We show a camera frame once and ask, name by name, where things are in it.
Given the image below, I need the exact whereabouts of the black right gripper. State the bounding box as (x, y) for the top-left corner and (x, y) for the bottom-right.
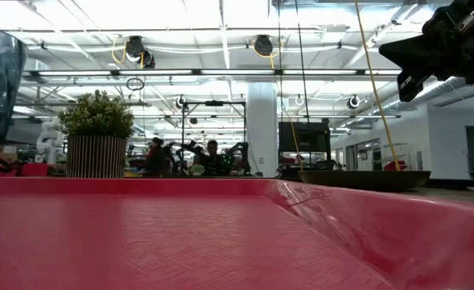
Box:
(379, 0), (474, 102)

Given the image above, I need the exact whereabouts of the black round plate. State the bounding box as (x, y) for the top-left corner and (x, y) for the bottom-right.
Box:
(299, 169), (432, 193)

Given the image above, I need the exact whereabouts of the red plastic tray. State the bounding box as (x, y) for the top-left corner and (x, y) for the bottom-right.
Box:
(0, 176), (474, 290)

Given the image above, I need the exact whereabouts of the red storage bin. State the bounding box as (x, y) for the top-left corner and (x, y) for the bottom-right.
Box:
(383, 159), (409, 172)

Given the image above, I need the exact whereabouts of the person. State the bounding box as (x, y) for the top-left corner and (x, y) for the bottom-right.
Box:
(198, 139), (234, 176)
(144, 136), (170, 176)

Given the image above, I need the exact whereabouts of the green plant in striped pot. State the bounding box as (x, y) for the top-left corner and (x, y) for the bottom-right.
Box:
(58, 89), (135, 180)

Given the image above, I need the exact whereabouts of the white robot figure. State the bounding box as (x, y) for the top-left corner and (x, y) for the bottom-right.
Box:
(35, 116), (67, 164)

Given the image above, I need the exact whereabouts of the yellow hanging cable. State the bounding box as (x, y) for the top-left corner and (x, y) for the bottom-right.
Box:
(353, 0), (402, 172)

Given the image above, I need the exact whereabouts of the black ceiling cable reel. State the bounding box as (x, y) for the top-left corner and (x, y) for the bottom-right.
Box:
(253, 34), (275, 58)
(123, 35), (157, 69)

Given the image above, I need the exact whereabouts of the black station frame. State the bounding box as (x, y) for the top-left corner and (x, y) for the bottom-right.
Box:
(179, 99), (248, 176)

